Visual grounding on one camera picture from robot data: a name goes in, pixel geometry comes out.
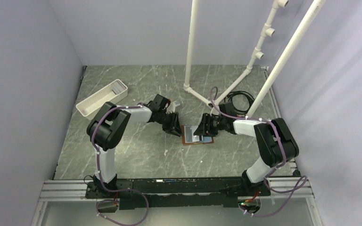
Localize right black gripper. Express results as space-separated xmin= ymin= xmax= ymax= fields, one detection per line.
xmin=194 ymin=113 xmax=226 ymax=137

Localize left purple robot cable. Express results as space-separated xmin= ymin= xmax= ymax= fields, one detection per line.
xmin=90 ymin=102 xmax=150 ymax=226

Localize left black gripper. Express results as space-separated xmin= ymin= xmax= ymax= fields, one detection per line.
xmin=157 ymin=111 xmax=183 ymax=137

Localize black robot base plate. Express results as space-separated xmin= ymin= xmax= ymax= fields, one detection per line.
xmin=85 ymin=176 xmax=271 ymax=210

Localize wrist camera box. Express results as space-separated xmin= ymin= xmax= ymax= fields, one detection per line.
xmin=219 ymin=101 xmax=237 ymax=117
xmin=150 ymin=94 xmax=171 ymax=112

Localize aluminium extrusion rail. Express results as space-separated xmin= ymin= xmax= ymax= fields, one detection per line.
xmin=39 ymin=178 xmax=314 ymax=202

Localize coiled black cable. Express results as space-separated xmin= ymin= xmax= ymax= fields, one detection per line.
xmin=224 ymin=90 xmax=255 ymax=115

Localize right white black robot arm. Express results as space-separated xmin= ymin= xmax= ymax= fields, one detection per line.
xmin=194 ymin=113 xmax=299 ymax=195

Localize white rectangular plastic tray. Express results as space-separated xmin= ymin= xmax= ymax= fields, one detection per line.
xmin=76 ymin=79 xmax=128 ymax=120

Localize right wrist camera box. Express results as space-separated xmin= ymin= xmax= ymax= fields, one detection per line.
xmin=219 ymin=101 xmax=237 ymax=117

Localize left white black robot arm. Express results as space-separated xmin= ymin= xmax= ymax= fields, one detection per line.
xmin=87 ymin=98 xmax=182 ymax=198

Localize white PVC pipe frame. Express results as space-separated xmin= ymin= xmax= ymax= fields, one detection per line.
xmin=183 ymin=0 xmax=327 ymax=122

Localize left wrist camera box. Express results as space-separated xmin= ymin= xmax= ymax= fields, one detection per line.
xmin=150 ymin=94 xmax=171 ymax=112

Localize brown leather card holder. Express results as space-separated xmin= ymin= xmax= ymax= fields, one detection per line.
xmin=181 ymin=125 xmax=214 ymax=145

